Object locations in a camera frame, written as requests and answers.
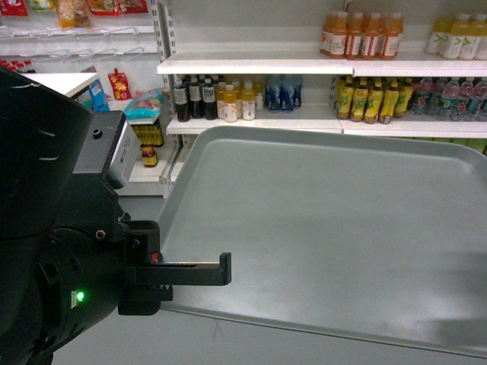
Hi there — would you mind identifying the blue water bottle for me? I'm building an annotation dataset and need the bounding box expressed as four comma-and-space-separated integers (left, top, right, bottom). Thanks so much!
265, 75, 282, 113

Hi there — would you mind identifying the yellow lemon tea bottle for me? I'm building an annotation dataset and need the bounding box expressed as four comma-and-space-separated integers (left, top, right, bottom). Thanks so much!
337, 76, 355, 119
364, 78, 384, 124
349, 78, 368, 122

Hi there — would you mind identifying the orange C100 juice bottle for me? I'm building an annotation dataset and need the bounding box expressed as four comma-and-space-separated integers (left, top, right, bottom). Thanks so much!
329, 12, 348, 59

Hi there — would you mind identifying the yellow orange drink bottle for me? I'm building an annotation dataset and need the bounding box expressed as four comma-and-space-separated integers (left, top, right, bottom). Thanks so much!
224, 84, 237, 122

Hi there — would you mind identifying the grey-silver rectangular tray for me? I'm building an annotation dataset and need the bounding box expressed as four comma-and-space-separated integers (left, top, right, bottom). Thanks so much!
158, 126, 486, 357

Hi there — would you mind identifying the dark soy drink bottle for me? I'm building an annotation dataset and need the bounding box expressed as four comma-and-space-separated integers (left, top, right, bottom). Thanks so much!
174, 80, 189, 122

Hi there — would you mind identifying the red snack pouch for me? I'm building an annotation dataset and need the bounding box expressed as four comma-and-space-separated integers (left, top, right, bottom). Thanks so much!
108, 68, 132, 101

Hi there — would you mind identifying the blue snack packet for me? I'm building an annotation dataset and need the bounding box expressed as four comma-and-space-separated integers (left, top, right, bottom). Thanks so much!
88, 79, 110, 112

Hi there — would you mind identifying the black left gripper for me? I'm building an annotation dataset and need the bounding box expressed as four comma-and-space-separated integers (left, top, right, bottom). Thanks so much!
118, 221, 231, 316

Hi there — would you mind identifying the white middle store shelf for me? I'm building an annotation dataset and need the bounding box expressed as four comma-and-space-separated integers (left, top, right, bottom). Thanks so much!
157, 50, 486, 78

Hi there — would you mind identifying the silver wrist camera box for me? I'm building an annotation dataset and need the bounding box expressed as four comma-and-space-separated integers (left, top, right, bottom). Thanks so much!
107, 122, 141, 189

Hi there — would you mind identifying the white lower drinks shelf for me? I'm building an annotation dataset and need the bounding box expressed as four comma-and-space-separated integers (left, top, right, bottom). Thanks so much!
166, 101, 487, 140

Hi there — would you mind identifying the orange juice bottle red label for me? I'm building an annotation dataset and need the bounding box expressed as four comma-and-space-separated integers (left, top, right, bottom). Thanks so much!
360, 13, 380, 60
380, 13, 403, 60
345, 12, 363, 59

